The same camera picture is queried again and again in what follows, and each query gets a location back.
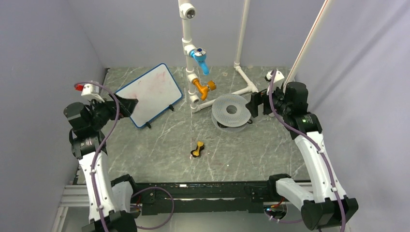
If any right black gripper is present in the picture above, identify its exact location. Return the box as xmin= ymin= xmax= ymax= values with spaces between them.
xmin=246 ymin=83 xmax=292 ymax=117

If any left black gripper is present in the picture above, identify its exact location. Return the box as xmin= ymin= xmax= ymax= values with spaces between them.
xmin=88 ymin=92 xmax=137 ymax=131

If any blue framed whiteboard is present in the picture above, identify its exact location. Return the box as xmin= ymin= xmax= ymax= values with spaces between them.
xmin=116 ymin=63 xmax=183 ymax=128

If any yellow black eraser pad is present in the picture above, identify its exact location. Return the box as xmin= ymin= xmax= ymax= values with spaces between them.
xmin=190 ymin=141 xmax=205 ymax=158

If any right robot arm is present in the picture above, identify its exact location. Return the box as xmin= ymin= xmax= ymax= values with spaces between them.
xmin=246 ymin=82 xmax=358 ymax=232

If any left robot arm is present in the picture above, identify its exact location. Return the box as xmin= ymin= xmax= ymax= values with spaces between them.
xmin=63 ymin=96 xmax=139 ymax=232

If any orange plastic tap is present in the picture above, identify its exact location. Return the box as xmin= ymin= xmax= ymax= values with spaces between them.
xmin=192 ymin=78 xmax=217 ymax=101

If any blue plastic tap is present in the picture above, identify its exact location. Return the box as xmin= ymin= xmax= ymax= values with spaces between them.
xmin=189 ymin=48 xmax=210 ymax=75

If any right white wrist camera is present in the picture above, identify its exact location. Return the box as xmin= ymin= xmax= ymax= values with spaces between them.
xmin=264 ymin=69 xmax=285 ymax=91

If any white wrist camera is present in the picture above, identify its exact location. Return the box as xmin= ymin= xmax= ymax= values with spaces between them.
xmin=264 ymin=69 xmax=285 ymax=91
xmin=74 ymin=82 xmax=105 ymax=103

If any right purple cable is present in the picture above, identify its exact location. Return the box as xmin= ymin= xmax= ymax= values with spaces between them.
xmin=267 ymin=70 xmax=347 ymax=232

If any purple cable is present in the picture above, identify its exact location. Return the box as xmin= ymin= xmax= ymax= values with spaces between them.
xmin=267 ymin=70 xmax=347 ymax=232
xmin=74 ymin=82 xmax=175 ymax=232

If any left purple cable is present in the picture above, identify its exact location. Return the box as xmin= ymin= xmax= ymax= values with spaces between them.
xmin=74 ymin=82 xmax=175 ymax=232

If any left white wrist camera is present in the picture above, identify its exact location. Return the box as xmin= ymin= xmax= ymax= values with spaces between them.
xmin=74 ymin=82 xmax=105 ymax=103

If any black wire whiteboard stand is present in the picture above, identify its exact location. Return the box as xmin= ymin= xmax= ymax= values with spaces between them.
xmin=145 ymin=104 xmax=175 ymax=129

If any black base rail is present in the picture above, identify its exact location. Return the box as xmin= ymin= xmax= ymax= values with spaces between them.
xmin=129 ymin=180 xmax=283 ymax=216

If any white PVC pipe frame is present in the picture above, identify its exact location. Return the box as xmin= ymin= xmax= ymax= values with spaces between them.
xmin=177 ymin=0 xmax=334 ymax=113

